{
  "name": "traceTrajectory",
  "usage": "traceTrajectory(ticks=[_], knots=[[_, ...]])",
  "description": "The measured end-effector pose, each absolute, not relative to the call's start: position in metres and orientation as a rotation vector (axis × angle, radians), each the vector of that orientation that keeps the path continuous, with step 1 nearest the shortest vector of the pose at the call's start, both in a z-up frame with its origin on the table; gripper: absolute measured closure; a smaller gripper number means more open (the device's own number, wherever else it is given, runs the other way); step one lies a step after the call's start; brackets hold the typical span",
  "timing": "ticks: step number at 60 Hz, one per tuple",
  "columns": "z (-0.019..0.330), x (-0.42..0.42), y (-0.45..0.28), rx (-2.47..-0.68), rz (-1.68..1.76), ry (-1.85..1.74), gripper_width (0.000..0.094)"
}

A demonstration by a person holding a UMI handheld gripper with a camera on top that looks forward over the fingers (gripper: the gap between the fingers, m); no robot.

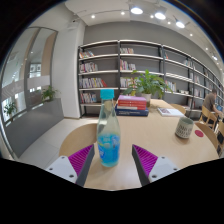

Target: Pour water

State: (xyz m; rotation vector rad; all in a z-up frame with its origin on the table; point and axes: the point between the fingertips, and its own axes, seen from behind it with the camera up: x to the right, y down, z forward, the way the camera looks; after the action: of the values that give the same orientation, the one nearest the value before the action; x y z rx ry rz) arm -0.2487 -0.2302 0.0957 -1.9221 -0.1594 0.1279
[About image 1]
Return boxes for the green plant in planter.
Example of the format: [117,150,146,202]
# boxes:
[3,101,18,118]
[41,85,58,103]

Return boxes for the grey shelf unit with books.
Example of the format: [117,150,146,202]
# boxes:
[77,39,224,119]

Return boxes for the pink book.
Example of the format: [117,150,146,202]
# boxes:
[117,94,148,103]

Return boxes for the red book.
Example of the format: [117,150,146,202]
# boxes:
[116,100,148,111]

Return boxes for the curved-back wooden chair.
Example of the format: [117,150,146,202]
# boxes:
[194,121,219,151]
[169,103,188,116]
[59,122,98,158]

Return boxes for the clear bottle with blue cap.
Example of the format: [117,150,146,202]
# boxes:
[96,88,121,168]

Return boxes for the dark blue book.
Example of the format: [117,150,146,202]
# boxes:
[114,105,150,117]

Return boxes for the white book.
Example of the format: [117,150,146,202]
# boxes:
[157,107,185,118]

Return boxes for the group of round ceiling lights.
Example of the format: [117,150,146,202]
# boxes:
[89,4,219,63]

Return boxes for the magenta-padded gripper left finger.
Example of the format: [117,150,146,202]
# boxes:
[45,143,96,187]

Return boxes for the potted green plant, white pot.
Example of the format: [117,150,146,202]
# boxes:
[122,69,173,107]

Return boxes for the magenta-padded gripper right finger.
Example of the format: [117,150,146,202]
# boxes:
[131,144,181,187]

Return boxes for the grey-green patterned mug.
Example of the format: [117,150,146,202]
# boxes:
[174,116,195,140]

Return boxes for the group of wooden chairs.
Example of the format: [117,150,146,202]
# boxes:
[198,105,224,158]

